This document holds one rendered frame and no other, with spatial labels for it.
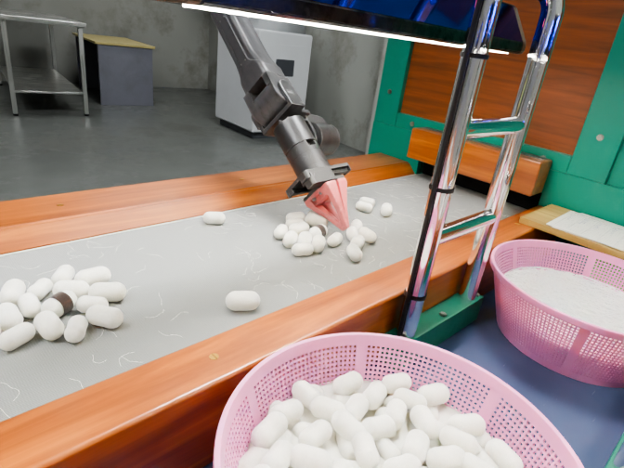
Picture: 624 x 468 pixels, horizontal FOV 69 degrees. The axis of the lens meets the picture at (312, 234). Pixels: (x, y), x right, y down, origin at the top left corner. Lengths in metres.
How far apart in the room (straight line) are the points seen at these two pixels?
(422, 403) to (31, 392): 0.33
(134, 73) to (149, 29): 1.74
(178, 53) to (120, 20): 0.90
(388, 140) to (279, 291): 0.74
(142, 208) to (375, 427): 0.48
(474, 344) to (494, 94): 0.60
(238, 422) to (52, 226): 0.41
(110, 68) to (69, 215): 5.15
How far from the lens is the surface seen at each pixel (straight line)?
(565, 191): 1.03
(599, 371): 0.67
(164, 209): 0.74
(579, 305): 0.73
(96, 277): 0.56
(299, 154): 0.74
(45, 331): 0.49
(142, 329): 0.50
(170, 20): 7.61
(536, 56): 0.61
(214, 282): 0.57
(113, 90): 5.85
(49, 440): 0.37
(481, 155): 1.02
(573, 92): 1.03
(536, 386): 0.64
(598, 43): 1.03
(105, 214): 0.71
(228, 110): 4.96
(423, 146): 1.09
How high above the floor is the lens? 1.03
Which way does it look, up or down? 24 degrees down
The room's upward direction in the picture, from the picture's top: 8 degrees clockwise
